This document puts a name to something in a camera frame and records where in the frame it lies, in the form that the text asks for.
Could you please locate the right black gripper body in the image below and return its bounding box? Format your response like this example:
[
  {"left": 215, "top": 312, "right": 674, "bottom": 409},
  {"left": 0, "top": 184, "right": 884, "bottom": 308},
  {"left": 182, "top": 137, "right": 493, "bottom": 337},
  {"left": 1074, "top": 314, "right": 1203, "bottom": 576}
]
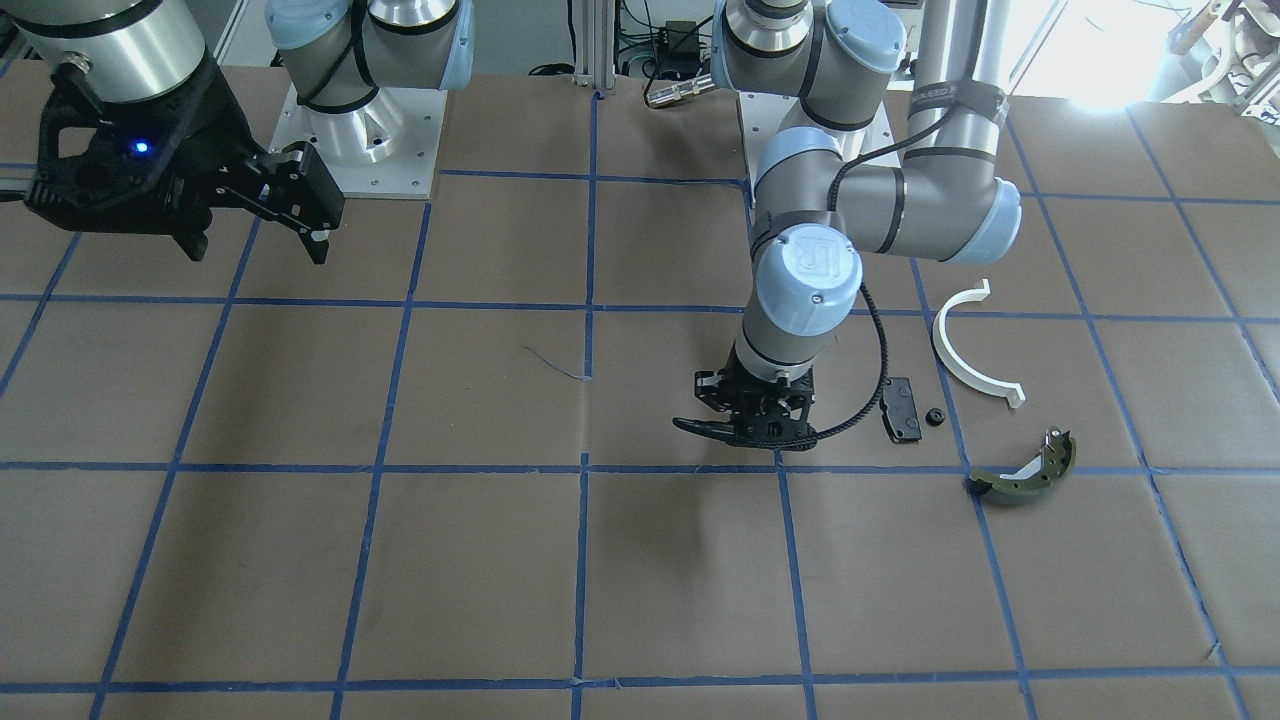
[{"left": 24, "top": 60, "right": 346, "bottom": 243}]

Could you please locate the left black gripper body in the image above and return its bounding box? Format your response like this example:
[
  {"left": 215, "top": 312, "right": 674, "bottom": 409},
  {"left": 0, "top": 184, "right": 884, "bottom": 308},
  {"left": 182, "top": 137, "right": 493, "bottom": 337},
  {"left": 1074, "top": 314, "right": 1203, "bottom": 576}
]
[{"left": 672, "top": 365, "right": 818, "bottom": 451}]

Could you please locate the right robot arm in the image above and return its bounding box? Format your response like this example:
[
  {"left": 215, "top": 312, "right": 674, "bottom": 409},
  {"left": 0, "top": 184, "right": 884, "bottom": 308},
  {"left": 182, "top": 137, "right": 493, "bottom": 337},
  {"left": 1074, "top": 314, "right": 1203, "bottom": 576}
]
[{"left": 3, "top": 1, "right": 474, "bottom": 265}]

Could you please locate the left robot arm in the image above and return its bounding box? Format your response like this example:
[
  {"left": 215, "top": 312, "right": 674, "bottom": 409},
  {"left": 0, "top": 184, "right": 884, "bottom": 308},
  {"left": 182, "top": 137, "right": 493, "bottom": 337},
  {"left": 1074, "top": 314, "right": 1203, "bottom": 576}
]
[{"left": 675, "top": 1, "right": 1021, "bottom": 450}]

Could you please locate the black brake pad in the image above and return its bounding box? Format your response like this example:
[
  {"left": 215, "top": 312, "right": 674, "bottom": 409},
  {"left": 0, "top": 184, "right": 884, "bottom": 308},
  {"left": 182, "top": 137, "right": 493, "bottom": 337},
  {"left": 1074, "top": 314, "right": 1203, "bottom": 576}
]
[{"left": 879, "top": 377, "right": 922, "bottom": 445}]

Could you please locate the white curved plastic part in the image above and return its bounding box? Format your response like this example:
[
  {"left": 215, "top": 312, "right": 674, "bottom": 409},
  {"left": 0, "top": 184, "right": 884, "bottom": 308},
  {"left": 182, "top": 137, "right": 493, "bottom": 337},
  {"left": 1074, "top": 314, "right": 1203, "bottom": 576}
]
[{"left": 931, "top": 278, "right": 1027, "bottom": 410}]

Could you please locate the green brake shoe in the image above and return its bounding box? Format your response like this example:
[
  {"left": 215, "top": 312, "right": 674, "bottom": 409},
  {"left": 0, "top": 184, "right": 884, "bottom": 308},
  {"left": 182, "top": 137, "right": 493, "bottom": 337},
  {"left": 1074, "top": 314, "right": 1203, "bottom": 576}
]
[{"left": 964, "top": 427, "right": 1076, "bottom": 506}]

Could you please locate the silver connector plug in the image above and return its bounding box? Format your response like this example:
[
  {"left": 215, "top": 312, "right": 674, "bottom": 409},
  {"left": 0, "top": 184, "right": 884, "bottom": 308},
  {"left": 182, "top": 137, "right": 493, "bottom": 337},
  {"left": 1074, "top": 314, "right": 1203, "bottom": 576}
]
[{"left": 644, "top": 73, "right": 718, "bottom": 109}]

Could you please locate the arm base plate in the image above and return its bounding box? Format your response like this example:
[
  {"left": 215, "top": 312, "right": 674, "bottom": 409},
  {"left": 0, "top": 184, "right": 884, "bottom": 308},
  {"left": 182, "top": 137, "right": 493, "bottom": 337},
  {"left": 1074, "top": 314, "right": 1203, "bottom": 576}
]
[
  {"left": 269, "top": 87, "right": 448, "bottom": 200},
  {"left": 739, "top": 92, "right": 786, "bottom": 210}
]

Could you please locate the aluminium frame post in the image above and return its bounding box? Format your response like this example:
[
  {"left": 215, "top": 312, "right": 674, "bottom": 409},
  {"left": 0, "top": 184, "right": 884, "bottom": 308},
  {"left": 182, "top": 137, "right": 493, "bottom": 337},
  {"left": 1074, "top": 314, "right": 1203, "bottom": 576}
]
[{"left": 568, "top": 0, "right": 620, "bottom": 97}]

